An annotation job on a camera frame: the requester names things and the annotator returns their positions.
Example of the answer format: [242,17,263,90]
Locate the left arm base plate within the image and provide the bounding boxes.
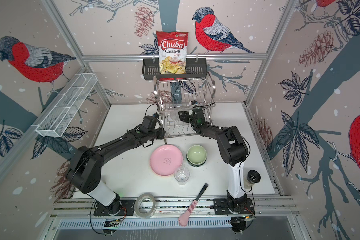
[93,199,136,217]

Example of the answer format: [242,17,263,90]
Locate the clear tape roll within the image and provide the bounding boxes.
[134,193,156,219]

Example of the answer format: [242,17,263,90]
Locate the black wire wall basket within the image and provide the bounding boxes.
[142,57,208,81]

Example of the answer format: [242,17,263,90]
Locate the light green bowl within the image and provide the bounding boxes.
[187,145,207,163]

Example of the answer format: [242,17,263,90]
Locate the pink plate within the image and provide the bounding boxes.
[150,145,183,177]

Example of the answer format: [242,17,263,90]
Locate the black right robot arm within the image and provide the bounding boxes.
[178,108,250,213]

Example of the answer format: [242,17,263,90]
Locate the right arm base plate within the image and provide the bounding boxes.
[210,198,255,215]

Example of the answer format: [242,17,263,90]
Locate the steel two-tier dish rack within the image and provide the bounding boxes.
[154,72,216,143]

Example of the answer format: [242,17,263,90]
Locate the green leaf patterned bowl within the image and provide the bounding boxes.
[187,159,206,167]

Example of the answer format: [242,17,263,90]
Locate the red Chuba cassava chips bag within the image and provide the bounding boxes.
[156,31,188,74]

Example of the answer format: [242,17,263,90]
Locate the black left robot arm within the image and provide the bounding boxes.
[65,114,165,215]

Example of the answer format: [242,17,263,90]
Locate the pink cat paw spatula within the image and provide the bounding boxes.
[178,183,209,227]

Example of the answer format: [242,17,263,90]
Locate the white mesh wall shelf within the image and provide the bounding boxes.
[36,73,98,137]

